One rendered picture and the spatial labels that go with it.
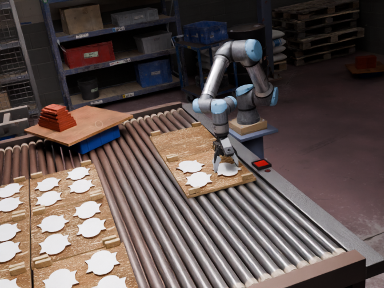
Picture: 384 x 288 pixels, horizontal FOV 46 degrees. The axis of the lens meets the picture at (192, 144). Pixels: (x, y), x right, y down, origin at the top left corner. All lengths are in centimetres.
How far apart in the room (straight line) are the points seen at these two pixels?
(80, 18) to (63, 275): 509
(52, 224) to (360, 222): 229
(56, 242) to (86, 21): 489
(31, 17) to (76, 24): 81
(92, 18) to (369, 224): 459
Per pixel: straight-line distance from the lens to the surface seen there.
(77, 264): 182
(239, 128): 283
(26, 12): 705
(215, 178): 221
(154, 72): 685
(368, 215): 365
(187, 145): 262
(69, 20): 649
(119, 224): 202
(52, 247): 194
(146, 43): 672
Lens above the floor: 198
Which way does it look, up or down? 23 degrees down
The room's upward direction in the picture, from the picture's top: 7 degrees counter-clockwise
